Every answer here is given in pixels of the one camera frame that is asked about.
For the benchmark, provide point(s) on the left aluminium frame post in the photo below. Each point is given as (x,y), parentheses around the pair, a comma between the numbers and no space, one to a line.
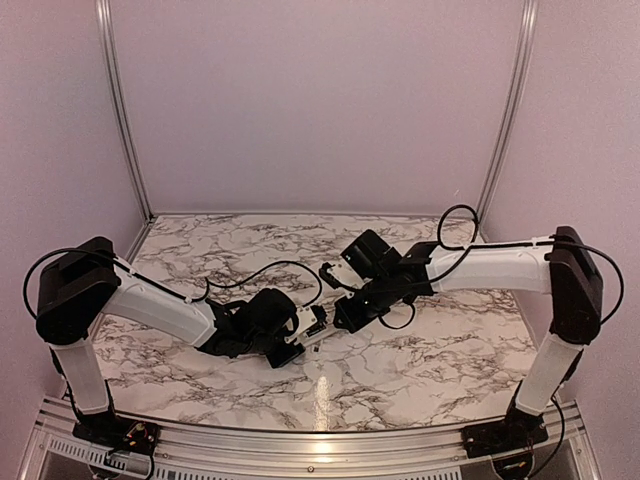
(108,42)

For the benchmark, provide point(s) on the front aluminium rail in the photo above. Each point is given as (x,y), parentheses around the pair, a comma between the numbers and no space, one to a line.
(185,451)

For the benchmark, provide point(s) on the white remote control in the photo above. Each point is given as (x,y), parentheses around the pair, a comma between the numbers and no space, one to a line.
(317,334)

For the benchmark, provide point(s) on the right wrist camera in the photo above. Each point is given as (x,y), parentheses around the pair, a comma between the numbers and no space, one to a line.
(336,276)

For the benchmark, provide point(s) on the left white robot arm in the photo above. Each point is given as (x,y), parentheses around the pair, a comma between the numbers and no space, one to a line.
(78,285)

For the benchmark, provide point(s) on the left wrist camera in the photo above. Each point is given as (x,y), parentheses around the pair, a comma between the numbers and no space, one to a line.
(304,319)

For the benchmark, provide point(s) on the aluminium frame post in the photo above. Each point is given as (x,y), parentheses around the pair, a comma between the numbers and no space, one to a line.
(108,42)
(517,84)

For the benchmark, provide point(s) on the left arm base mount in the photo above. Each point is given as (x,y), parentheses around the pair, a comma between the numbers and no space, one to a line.
(122,435)

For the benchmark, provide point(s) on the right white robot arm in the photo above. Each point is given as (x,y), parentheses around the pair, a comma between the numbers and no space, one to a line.
(559,266)

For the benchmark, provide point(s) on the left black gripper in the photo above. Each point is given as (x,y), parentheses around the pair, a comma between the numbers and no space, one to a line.
(278,360)

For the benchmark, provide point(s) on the right aluminium frame post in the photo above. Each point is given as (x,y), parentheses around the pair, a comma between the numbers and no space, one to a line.
(517,84)

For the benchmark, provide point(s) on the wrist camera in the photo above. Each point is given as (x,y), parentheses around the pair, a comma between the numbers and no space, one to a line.
(304,319)
(336,276)

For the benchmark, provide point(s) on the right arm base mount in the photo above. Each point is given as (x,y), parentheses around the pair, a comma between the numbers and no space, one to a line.
(505,435)

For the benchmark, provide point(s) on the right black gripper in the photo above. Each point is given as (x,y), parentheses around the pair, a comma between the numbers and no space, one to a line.
(353,321)

